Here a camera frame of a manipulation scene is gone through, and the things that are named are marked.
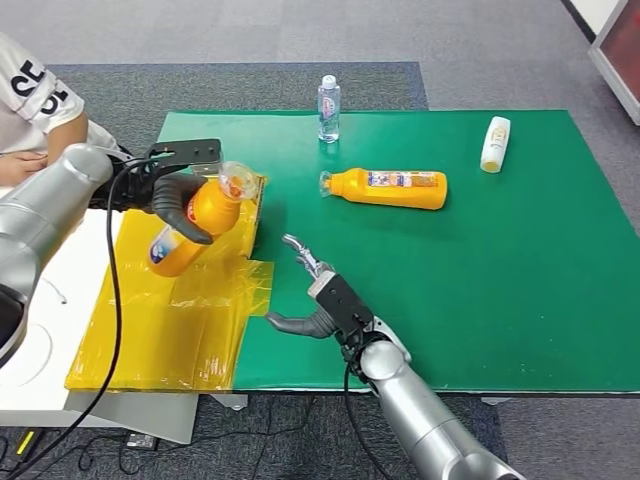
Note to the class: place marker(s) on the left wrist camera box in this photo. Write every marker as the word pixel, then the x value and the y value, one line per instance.
pixel 195 154

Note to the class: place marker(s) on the grey table bracket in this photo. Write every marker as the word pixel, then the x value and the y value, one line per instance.
pixel 230 401

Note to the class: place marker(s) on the black yellow power strip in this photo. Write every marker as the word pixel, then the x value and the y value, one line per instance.
pixel 25 442

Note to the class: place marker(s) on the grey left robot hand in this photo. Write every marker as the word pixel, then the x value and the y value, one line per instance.
pixel 172 199

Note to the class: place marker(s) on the white framed red cabinet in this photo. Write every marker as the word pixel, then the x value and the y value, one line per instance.
pixel 620 56

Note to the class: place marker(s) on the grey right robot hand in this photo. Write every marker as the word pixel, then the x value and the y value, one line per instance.
pixel 310 324

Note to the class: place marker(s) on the person's right hand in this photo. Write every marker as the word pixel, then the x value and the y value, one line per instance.
pixel 23 167

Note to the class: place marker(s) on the green table mat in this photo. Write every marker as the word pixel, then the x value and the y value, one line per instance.
pixel 500 278

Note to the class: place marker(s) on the small white bottle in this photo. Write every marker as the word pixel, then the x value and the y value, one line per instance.
pixel 495 144

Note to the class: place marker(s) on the yellow taped cardboard sheet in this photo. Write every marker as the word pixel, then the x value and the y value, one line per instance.
pixel 164 324

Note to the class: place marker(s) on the grey power adapter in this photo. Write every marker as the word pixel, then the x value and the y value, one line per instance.
pixel 141 441

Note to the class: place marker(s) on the person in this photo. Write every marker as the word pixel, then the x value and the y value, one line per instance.
pixel 25 99

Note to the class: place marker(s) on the grey desk side panel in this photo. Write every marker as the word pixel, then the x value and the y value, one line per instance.
pixel 150 417

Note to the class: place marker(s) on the orange detergent bottle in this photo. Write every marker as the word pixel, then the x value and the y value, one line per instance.
pixel 392 189
pixel 215 208

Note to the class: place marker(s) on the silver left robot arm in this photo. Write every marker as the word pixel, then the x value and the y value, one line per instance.
pixel 45 212

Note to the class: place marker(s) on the clear water bottle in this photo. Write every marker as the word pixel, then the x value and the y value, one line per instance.
pixel 329 111

